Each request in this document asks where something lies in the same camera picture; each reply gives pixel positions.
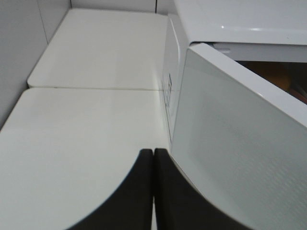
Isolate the white microwave oven body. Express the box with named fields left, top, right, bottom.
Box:
left=161, top=0, right=307, bottom=150

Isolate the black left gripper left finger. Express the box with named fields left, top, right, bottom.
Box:
left=70, top=149, right=154, bottom=230

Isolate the white microwave door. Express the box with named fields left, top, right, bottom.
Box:
left=171, top=44, right=307, bottom=230

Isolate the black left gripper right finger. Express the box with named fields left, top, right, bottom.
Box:
left=154, top=149, right=240, bottom=230

